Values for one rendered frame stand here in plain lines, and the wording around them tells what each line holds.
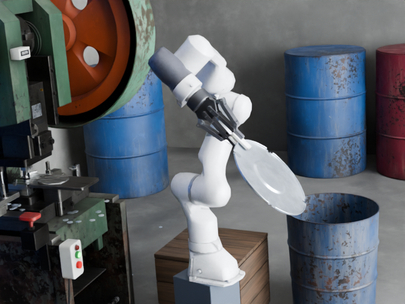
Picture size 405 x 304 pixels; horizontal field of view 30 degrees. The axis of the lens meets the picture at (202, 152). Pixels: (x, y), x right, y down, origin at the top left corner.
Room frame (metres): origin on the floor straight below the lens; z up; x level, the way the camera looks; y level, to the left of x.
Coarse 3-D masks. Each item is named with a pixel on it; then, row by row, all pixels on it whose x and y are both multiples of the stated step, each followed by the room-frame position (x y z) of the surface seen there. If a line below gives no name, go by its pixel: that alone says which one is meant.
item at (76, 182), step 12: (36, 180) 2.93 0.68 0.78; (48, 180) 2.90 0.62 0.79; (60, 180) 2.89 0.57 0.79; (72, 180) 2.90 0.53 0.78; (84, 180) 2.89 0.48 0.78; (96, 180) 2.89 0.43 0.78; (48, 192) 2.87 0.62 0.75; (60, 192) 2.86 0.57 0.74; (60, 204) 2.85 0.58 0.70; (72, 204) 2.92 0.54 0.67
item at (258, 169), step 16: (240, 144) 2.25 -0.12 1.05; (256, 144) 2.32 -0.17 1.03; (240, 160) 2.17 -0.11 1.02; (256, 160) 2.23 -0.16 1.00; (272, 160) 2.31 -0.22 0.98; (256, 176) 2.16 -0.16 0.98; (272, 176) 2.21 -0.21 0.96; (288, 176) 2.29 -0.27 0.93; (256, 192) 2.07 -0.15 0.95; (272, 192) 2.14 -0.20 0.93; (288, 192) 2.21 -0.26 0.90; (288, 208) 2.13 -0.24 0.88; (304, 208) 2.18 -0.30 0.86
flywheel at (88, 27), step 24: (96, 0) 3.23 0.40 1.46; (120, 0) 3.15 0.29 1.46; (72, 24) 3.27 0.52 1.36; (96, 24) 3.23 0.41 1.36; (120, 24) 3.15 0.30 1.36; (72, 48) 3.28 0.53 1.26; (96, 48) 3.23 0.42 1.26; (120, 48) 3.15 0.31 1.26; (72, 72) 3.28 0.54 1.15; (96, 72) 3.24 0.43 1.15; (120, 72) 3.16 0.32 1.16; (72, 96) 3.29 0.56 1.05; (96, 96) 3.20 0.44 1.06
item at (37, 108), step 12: (36, 84) 2.95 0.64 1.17; (36, 96) 2.95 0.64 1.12; (36, 108) 2.93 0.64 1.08; (36, 120) 2.93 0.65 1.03; (36, 132) 2.88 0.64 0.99; (48, 132) 2.94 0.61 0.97; (12, 144) 2.89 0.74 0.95; (24, 144) 2.87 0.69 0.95; (36, 144) 2.88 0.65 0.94; (48, 144) 2.93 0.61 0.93; (12, 156) 2.89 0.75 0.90; (24, 156) 2.87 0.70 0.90
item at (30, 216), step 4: (28, 212) 2.60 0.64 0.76; (32, 212) 2.59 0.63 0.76; (36, 212) 2.59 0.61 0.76; (20, 216) 2.56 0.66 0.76; (24, 216) 2.56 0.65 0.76; (28, 216) 2.55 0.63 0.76; (32, 216) 2.55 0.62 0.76; (36, 216) 2.55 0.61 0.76; (40, 216) 2.57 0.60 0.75; (20, 220) 2.55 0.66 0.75; (24, 220) 2.54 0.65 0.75; (28, 220) 2.54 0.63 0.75; (32, 220) 2.54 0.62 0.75; (28, 224) 2.57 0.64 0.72; (32, 224) 2.57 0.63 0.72
